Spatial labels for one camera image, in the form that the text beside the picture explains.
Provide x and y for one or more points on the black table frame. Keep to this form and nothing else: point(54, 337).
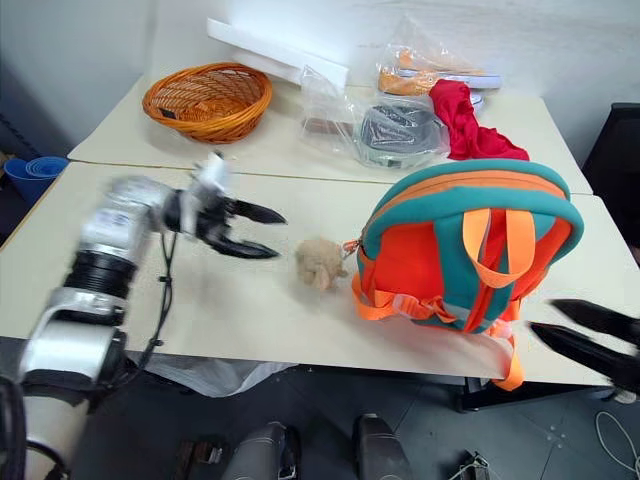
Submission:
point(500, 395)

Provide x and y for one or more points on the orange and teal backpack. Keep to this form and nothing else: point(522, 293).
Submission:
point(430, 250)

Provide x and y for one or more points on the white flat board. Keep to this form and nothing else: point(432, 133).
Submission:
point(487, 82)

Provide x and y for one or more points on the dark rounded shape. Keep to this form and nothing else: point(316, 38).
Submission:
point(380, 450)
point(260, 450)

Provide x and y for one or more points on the clear plastic bag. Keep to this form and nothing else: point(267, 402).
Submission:
point(325, 110)

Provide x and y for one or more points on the orange wicker basket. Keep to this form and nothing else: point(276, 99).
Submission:
point(235, 120)

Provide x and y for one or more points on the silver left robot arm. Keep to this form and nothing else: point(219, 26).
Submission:
point(115, 210)

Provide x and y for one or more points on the small metal floor object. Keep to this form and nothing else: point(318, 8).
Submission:
point(475, 467)

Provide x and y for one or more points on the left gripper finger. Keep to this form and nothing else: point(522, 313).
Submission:
point(260, 214)
point(245, 249)

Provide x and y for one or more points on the long white box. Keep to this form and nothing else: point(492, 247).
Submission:
point(280, 55)

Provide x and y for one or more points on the clear bag with grey item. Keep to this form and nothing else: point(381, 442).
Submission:
point(390, 130)

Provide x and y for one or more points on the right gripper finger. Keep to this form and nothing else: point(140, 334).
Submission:
point(600, 317)
point(590, 352)

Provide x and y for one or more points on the clear bag with orange item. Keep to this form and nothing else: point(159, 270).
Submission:
point(405, 80)

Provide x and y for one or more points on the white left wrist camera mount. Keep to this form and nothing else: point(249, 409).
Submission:
point(212, 175)

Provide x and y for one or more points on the red cloth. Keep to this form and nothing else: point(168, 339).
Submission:
point(460, 120)

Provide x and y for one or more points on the white plastic sheet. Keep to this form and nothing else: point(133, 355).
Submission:
point(210, 375)

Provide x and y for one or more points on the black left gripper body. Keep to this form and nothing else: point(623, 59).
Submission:
point(212, 220)

